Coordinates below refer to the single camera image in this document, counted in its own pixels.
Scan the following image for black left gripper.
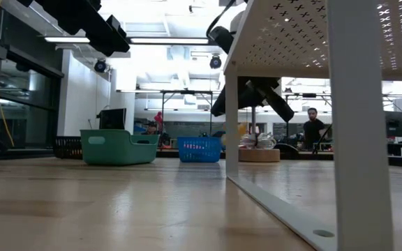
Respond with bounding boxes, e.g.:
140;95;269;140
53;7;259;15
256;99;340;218
210;76;295;123

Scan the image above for white perforated metal shelf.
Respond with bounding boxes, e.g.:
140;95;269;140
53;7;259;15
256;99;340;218
223;0;402;251

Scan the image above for round black ceiling fixture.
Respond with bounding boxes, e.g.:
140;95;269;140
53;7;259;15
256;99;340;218
93;58;108;74
209;54;223;70

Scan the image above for person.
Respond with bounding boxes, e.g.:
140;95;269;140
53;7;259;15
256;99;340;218
141;121;158;136
302;107;329;151

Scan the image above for blue slotted plastic basket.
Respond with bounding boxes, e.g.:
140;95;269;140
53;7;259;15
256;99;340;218
177;135;223;164

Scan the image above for red background object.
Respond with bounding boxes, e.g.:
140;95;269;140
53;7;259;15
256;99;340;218
154;111;164;134

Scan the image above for ceiling light strip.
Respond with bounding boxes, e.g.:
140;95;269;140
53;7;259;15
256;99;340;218
43;36;210;45

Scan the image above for small black monitor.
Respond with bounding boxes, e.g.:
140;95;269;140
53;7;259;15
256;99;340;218
96;107;127;131

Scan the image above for teal plastic bin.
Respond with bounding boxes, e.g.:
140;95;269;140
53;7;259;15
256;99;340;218
79;128;161;166

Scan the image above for large black monitor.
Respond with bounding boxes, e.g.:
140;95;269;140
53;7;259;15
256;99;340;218
392;110;402;138

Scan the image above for black slotted plastic basket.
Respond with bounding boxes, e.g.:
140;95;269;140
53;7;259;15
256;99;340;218
53;135;83;160

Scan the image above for clear coiled lamp cord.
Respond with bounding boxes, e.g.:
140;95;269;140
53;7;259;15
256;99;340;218
239;131;278;151

